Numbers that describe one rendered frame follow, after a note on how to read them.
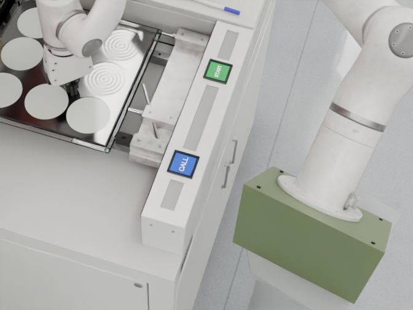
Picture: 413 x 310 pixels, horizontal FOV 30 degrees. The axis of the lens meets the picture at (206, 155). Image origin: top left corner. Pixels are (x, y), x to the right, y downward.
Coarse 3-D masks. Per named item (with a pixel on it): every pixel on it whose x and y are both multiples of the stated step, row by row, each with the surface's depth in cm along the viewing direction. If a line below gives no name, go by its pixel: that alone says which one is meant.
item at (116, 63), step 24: (120, 24) 190; (0, 48) 184; (120, 48) 186; (144, 48) 186; (0, 72) 180; (24, 72) 181; (96, 72) 182; (120, 72) 182; (24, 96) 177; (96, 96) 178; (120, 96) 179; (24, 120) 174; (48, 120) 174
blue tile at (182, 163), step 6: (180, 156) 163; (186, 156) 163; (174, 162) 162; (180, 162) 163; (186, 162) 163; (192, 162) 163; (174, 168) 162; (180, 168) 162; (186, 168) 162; (192, 168) 162; (186, 174) 161
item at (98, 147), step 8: (0, 120) 173; (8, 120) 173; (24, 128) 173; (32, 128) 172; (40, 128) 173; (48, 136) 172; (56, 136) 172; (64, 136) 172; (80, 144) 171; (88, 144) 171; (96, 144) 171; (104, 152) 171
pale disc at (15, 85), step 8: (0, 80) 179; (8, 80) 179; (16, 80) 179; (0, 88) 178; (8, 88) 178; (16, 88) 178; (0, 96) 177; (8, 96) 177; (16, 96) 177; (0, 104) 176; (8, 104) 176
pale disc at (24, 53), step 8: (16, 40) 185; (24, 40) 186; (32, 40) 186; (8, 48) 184; (16, 48) 184; (24, 48) 184; (32, 48) 184; (40, 48) 185; (8, 56) 183; (16, 56) 183; (24, 56) 183; (32, 56) 183; (40, 56) 183; (8, 64) 182; (16, 64) 182; (24, 64) 182; (32, 64) 182
